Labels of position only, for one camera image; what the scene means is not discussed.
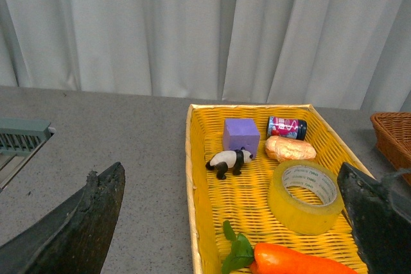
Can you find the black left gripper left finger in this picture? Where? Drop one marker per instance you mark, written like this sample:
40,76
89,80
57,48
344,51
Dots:
75,237

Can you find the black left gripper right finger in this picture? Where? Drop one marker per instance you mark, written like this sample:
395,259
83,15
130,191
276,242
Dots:
379,217

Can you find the yellow clear tape roll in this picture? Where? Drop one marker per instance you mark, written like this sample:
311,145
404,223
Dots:
304,197

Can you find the brown woven basket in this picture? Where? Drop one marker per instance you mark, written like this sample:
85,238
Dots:
392,130

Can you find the yellow woven basket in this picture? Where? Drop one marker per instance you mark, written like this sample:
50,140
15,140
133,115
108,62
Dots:
242,200

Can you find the grey green rack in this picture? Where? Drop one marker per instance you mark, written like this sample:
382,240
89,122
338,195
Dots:
20,140

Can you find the toy bread loaf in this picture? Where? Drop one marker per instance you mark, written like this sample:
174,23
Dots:
283,149

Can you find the small pink labelled jar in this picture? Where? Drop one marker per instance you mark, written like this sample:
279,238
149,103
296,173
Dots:
288,128

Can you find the orange toy carrot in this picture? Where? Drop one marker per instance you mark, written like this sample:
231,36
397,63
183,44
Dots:
273,258

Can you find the purple foam cube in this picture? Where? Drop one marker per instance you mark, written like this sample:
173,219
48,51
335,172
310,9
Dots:
241,133

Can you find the toy panda figure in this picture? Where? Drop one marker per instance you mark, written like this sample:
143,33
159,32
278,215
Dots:
229,159

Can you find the grey white curtain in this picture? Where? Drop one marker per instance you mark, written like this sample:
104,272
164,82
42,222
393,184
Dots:
351,54

